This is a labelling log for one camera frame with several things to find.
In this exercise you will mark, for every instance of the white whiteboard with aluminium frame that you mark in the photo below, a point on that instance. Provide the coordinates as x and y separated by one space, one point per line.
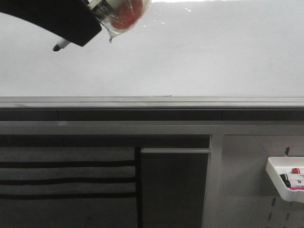
226 53

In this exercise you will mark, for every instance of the white black-tip whiteboard marker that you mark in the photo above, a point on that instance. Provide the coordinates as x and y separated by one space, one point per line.
117 16

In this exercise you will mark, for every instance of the black-capped white marker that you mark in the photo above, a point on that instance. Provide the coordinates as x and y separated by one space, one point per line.
293 183
292 177

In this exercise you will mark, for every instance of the grey slotted stand panel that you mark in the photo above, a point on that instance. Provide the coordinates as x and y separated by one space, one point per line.
244 195

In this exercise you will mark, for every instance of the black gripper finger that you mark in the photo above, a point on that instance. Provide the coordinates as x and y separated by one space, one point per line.
69 19

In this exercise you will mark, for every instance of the dark grey panel with rail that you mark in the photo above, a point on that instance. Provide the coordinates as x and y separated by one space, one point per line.
173 187

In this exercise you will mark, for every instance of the grey fabric organizer with pockets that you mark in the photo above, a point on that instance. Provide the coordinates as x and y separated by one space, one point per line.
70 187

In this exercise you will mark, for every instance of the red-capped white marker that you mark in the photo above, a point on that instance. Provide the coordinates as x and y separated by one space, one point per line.
297 171

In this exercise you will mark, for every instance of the white plastic marker tray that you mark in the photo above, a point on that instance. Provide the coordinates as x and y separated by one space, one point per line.
279 165

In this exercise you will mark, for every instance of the pink marker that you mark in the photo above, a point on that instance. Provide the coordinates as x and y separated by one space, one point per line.
297 188

